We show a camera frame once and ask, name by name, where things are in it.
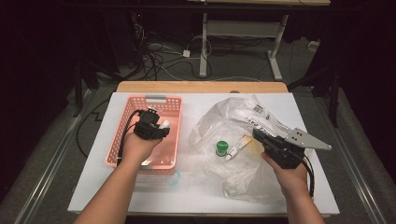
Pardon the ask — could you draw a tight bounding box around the bundle of black cables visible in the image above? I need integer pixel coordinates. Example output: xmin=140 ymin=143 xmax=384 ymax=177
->
xmin=134 ymin=22 xmax=213 ymax=82

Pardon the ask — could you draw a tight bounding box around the hand-held gripper black cable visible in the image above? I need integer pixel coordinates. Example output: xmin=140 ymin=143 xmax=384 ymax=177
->
xmin=303 ymin=155 xmax=316 ymax=199
xmin=116 ymin=109 xmax=145 ymax=166

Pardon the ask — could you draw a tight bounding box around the right hand-held gripper black cable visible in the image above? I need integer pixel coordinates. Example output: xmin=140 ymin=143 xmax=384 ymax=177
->
xmin=303 ymin=155 xmax=316 ymax=199

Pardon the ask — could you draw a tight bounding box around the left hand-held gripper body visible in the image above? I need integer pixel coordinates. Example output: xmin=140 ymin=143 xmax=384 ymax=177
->
xmin=134 ymin=106 xmax=162 ymax=141

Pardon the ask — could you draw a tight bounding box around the left hand-held gripper black cable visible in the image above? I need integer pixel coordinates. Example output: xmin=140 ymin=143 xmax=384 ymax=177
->
xmin=116 ymin=109 xmax=145 ymax=166

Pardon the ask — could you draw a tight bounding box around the thin black floor cable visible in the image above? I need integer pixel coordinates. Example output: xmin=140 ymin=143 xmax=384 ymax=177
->
xmin=76 ymin=98 xmax=110 ymax=159

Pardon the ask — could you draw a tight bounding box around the person's right hand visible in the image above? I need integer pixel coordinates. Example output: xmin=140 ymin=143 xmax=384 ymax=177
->
xmin=260 ymin=151 xmax=310 ymax=199

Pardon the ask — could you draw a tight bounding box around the white board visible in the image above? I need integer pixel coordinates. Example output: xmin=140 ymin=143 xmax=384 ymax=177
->
xmin=67 ymin=91 xmax=341 ymax=217

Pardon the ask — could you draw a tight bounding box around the person's left hand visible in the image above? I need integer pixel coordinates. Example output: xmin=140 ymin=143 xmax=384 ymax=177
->
xmin=120 ymin=132 xmax=164 ymax=169

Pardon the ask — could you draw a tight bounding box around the white bottle with green cap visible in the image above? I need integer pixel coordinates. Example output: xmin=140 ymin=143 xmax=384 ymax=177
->
xmin=215 ymin=140 xmax=230 ymax=159

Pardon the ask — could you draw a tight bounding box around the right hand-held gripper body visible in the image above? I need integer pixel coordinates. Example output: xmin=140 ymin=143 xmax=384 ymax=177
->
xmin=262 ymin=127 xmax=332 ymax=170

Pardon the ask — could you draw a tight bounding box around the wooden table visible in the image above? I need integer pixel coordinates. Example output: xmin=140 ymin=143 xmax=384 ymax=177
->
xmin=74 ymin=80 xmax=332 ymax=218

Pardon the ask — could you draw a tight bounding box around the pink plastic basket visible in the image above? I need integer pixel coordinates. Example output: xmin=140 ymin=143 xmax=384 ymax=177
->
xmin=105 ymin=94 xmax=184 ymax=175

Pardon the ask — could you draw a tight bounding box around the metal floor rail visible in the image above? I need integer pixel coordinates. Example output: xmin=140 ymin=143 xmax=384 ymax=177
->
xmin=13 ymin=89 xmax=98 ymax=224
xmin=323 ymin=118 xmax=388 ymax=224

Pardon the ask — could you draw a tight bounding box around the clear plastic film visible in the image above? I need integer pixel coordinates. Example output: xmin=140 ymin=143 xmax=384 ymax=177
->
xmin=135 ymin=170 xmax=182 ymax=191

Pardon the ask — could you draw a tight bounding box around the clear plastic bag with smiley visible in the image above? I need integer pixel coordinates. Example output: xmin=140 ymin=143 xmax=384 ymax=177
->
xmin=188 ymin=94 xmax=314 ymax=205

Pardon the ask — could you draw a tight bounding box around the white metal desk frame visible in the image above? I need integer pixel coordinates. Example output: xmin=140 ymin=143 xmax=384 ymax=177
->
xmin=186 ymin=0 xmax=332 ymax=81

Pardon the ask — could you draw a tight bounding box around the black stand leg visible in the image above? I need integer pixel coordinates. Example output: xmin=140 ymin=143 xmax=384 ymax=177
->
xmin=72 ymin=60 xmax=86 ymax=119
xmin=329 ymin=70 xmax=341 ymax=129

